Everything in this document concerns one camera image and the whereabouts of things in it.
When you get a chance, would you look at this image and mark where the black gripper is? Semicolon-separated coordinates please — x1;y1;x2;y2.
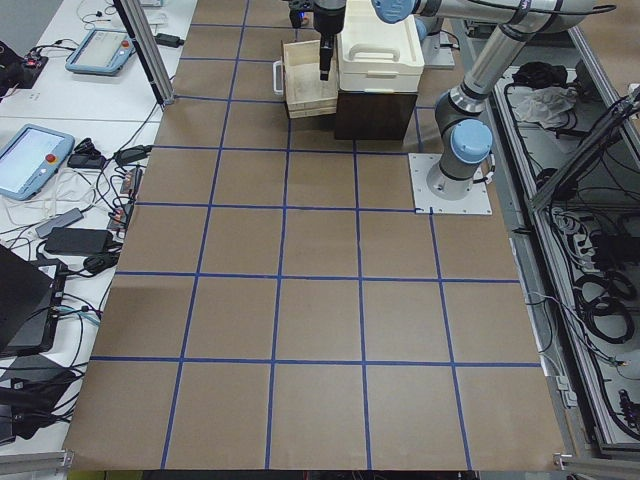
288;0;346;81

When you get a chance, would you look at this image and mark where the wooden drawer with white handle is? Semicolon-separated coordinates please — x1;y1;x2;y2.
272;40;338;119

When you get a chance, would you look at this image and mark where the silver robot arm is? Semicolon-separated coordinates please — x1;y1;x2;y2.
371;1;604;200

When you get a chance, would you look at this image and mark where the dark brown drawer cabinet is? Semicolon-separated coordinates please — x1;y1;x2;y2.
334;90;418;140

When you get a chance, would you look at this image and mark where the white plastic tray box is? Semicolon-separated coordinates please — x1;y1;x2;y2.
337;1;424;93

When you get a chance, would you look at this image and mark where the blue teach pendant upper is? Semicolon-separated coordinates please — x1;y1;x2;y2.
65;29;134;76

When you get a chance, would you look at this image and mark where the blue teach pendant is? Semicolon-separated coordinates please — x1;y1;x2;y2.
65;29;134;76
1;124;75;201

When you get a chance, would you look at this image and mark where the white crumpled cloth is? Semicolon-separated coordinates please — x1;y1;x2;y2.
514;86;578;129

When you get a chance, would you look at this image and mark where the blue teach pendant lower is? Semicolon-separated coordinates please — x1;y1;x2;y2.
1;124;75;201

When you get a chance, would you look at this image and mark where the black power adapter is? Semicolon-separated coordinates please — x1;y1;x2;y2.
44;227;113;256

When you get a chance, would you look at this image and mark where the black laptop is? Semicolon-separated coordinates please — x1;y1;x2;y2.
1;247;67;357

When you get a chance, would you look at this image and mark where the aluminium frame post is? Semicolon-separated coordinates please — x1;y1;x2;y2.
113;0;174;109

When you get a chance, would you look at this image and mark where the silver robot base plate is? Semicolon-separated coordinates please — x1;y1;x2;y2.
408;153;492;216

